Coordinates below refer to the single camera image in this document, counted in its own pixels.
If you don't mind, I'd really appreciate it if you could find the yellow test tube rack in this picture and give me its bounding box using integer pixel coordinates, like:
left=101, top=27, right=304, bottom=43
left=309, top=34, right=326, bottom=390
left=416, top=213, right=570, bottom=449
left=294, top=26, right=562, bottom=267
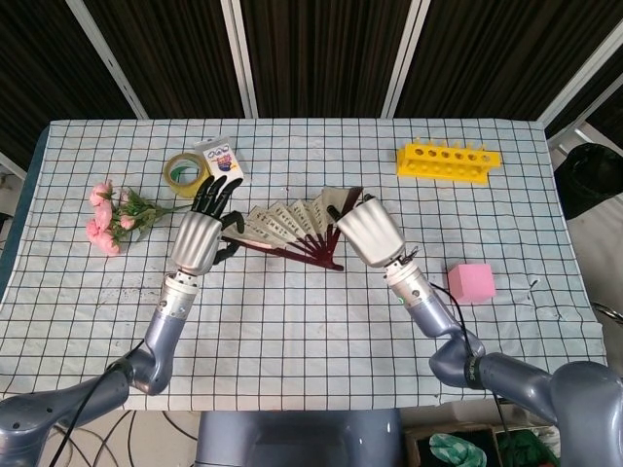
left=395, top=138, right=502, bottom=186

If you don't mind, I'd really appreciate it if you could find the blue-grey robot torso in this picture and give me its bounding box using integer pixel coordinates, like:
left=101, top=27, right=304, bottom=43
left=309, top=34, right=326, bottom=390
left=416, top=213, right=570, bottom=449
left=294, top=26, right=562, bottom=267
left=195, top=409, right=405, bottom=467

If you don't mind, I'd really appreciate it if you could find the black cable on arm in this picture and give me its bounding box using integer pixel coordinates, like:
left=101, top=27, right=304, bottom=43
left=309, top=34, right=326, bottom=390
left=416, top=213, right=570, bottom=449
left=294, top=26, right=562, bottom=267
left=407, top=246, right=512, bottom=442
left=0, top=339, right=147, bottom=467

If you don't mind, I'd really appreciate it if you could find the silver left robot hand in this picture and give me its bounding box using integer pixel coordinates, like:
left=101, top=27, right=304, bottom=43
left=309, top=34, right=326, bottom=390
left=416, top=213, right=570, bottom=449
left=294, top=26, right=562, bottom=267
left=168, top=174, right=245, bottom=277

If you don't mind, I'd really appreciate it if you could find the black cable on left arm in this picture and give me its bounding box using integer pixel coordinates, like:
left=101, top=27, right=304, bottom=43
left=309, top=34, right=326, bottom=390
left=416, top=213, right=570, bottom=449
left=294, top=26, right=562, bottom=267
left=0, top=339, right=147, bottom=467

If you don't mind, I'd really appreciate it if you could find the white tissue packet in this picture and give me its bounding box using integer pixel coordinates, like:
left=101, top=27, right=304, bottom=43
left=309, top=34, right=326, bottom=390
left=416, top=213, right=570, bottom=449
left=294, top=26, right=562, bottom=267
left=193, top=137, right=247, bottom=184

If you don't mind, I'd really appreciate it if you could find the cardboard box with green cloth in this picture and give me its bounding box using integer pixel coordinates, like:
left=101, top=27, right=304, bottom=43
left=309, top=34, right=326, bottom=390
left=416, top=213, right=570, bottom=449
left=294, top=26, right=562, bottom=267
left=404, top=422, right=561, bottom=467

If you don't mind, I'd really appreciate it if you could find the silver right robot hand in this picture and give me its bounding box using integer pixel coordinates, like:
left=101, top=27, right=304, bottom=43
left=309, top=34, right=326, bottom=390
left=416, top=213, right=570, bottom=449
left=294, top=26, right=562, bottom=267
left=326, top=195, right=407, bottom=269

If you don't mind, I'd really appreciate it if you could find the black trash bag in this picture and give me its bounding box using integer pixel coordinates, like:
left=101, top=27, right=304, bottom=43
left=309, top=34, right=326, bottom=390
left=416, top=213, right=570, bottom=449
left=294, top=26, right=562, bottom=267
left=554, top=143, right=623, bottom=223

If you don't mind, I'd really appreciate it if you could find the yellow packing tape roll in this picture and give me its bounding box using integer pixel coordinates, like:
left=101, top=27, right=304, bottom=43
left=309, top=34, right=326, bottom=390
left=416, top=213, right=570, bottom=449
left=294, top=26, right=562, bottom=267
left=162, top=152, right=213, bottom=200

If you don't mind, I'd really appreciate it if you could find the pink artificial flower bouquet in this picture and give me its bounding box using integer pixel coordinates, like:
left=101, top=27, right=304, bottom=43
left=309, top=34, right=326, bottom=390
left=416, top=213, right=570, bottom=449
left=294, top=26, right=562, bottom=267
left=86, top=180, right=192, bottom=257

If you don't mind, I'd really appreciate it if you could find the red-ribbed paper folding fan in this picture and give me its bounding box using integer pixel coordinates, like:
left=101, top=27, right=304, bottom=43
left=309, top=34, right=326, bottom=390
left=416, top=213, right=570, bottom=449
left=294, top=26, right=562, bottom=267
left=221, top=186, right=365, bottom=272

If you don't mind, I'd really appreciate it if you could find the white checkered tablecloth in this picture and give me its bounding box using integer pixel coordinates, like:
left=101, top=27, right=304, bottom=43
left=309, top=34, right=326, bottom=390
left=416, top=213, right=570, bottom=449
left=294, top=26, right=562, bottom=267
left=0, top=118, right=609, bottom=413

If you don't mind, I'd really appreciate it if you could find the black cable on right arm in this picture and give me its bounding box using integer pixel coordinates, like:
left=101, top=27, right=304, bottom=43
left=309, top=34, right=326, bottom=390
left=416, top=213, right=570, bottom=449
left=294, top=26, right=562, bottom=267
left=407, top=246, right=512, bottom=442

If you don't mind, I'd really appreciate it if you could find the pink foam cube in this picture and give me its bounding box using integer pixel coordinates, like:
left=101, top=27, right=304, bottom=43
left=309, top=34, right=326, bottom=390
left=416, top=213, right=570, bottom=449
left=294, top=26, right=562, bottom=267
left=447, top=264, right=497, bottom=305

